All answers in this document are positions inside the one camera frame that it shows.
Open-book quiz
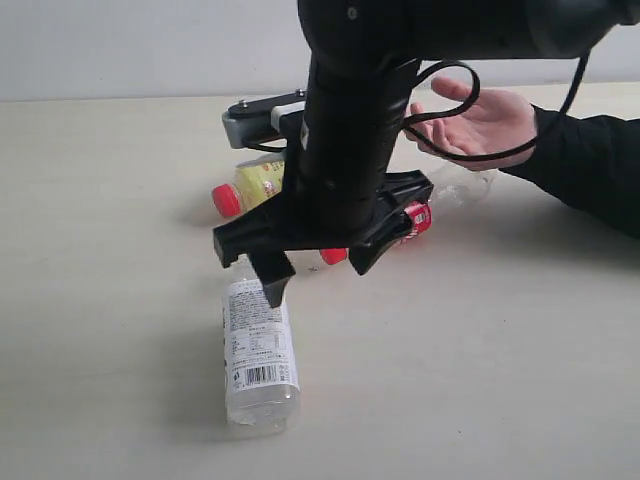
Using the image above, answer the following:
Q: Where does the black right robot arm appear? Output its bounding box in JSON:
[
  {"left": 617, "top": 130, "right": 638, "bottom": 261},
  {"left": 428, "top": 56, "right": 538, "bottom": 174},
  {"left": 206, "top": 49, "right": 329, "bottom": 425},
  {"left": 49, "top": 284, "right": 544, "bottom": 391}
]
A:
[{"left": 213, "top": 1, "right": 639, "bottom": 307}]

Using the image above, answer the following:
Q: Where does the open bare human hand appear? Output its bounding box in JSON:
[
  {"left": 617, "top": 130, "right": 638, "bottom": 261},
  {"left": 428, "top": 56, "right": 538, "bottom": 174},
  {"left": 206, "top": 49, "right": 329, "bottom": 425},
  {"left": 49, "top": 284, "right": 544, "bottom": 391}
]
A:
[{"left": 412, "top": 89, "right": 537, "bottom": 156}]

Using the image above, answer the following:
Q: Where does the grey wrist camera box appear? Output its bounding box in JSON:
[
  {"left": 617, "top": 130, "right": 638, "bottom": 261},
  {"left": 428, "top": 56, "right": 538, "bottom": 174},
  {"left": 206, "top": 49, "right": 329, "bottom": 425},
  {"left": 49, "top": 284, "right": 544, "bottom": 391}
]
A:
[{"left": 222, "top": 89, "right": 307, "bottom": 153}]

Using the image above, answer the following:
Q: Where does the yellow bottle red cap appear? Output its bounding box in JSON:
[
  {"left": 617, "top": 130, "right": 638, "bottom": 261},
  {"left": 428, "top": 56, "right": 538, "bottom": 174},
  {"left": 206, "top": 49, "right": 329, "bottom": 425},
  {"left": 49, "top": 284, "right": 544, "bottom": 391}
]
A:
[{"left": 211, "top": 153, "right": 285, "bottom": 218}]

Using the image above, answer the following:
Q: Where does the black sleeved forearm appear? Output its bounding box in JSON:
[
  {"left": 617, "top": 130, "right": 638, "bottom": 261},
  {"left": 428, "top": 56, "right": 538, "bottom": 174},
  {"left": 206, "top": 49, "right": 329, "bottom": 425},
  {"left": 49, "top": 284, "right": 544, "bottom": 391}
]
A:
[{"left": 502, "top": 115, "right": 639, "bottom": 238}]

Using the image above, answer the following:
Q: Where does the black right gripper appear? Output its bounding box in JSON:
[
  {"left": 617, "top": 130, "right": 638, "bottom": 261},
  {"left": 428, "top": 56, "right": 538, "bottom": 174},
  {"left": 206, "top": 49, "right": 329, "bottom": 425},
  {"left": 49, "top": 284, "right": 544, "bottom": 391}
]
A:
[{"left": 213, "top": 58, "right": 429, "bottom": 308}]

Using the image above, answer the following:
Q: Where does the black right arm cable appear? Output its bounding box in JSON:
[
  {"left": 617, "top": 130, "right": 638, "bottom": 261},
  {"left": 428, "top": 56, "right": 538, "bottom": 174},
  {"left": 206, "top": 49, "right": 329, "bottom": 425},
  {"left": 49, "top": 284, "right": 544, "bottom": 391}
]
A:
[{"left": 399, "top": 49, "right": 592, "bottom": 165}]

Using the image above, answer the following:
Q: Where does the clear bottle white label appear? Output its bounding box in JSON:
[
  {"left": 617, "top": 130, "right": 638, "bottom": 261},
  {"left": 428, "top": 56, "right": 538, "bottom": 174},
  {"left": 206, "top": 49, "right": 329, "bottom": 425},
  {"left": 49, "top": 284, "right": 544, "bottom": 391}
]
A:
[{"left": 222, "top": 256, "right": 301, "bottom": 439}]

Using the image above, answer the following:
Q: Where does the clear bottle red label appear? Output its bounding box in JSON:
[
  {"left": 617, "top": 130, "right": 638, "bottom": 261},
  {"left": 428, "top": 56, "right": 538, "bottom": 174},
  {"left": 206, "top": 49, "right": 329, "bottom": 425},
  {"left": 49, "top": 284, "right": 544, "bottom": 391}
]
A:
[{"left": 319, "top": 163, "right": 499, "bottom": 266}]

